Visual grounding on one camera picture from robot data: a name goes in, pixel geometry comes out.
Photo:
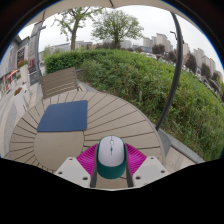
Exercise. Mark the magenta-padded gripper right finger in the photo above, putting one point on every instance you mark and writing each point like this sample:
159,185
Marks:
150,171

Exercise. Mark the grey column with posters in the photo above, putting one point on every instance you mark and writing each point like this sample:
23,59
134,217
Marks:
34,53

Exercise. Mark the slatted beige outdoor chair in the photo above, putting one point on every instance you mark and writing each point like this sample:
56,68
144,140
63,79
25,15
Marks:
60,82

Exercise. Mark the full leafy green tree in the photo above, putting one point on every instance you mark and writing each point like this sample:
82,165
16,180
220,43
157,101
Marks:
116,28

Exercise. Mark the group of distant apartment buildings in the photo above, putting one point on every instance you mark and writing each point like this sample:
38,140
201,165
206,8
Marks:
196,56

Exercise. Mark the sparse-leaved tree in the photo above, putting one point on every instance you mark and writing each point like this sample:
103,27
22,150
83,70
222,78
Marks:
74,35

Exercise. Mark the white planter box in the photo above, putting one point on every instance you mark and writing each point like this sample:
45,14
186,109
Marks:
20,101

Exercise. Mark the dark curved umbrella pole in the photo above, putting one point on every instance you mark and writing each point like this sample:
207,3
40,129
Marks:
173,73

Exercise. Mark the white and teal computer mouse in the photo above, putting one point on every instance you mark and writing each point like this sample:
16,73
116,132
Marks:
111,153

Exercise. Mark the green trimmed hedge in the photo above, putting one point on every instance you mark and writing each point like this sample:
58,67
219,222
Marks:
140,80

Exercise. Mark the blue rectangular mouse pad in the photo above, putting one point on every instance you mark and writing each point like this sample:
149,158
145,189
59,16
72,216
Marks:
63,116

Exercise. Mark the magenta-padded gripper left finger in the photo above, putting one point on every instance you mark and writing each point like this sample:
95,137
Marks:
71,171

